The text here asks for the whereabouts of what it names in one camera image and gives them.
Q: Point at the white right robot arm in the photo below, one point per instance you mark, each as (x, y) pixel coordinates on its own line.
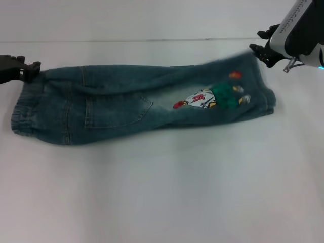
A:
(321, 59)

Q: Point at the blue denim shorts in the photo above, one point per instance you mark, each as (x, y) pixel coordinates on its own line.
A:
(126, 101)

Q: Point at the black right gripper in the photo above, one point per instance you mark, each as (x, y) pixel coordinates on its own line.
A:
(274, 54)

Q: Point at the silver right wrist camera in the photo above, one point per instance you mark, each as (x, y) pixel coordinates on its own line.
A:
(296, 27)

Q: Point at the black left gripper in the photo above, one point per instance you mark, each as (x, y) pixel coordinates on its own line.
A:
(8, 68)

